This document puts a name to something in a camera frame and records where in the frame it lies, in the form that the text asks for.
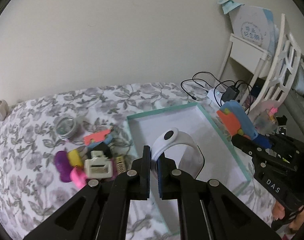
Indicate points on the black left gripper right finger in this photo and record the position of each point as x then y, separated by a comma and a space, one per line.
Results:
166, 183

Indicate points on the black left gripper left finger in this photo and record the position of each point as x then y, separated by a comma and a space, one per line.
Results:
140, 184

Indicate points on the white wristband with black oval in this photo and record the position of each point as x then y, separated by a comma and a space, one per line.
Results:
180, 147

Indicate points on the cream plastic clip toy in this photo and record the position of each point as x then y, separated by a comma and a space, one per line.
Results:
98, 166

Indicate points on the black rectangular charger box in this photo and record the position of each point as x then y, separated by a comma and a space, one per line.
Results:
99, 147

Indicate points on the yellow round toy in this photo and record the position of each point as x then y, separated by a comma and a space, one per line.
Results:
75, 159

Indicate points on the orange blue toy gun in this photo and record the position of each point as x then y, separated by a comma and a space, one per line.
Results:
236, 121

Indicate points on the purple mushroom-shaped toy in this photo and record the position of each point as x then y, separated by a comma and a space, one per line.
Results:
63, 166

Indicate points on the person's hand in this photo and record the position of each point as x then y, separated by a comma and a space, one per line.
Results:
293, 220

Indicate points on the small beige comb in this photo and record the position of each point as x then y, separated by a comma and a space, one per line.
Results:
120, 164

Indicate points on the teal-rimmed white box tray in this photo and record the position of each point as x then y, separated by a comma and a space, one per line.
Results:
221, 159

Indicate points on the orange blue toy block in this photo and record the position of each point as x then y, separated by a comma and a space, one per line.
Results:
98, 137

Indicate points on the pink plastic toy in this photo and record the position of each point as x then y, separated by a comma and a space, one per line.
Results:
78, 177

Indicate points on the round metal tin glass lid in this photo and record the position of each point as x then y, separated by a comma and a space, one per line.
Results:
66, 127

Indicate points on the black power adapter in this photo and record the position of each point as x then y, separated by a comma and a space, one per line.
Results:
231, 93

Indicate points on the white power strip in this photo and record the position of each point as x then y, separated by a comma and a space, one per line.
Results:
216, 97

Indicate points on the white shelf rack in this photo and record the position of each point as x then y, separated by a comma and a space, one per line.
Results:
250, 56

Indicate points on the teal cloth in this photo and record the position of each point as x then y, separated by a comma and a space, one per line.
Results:
228, 5

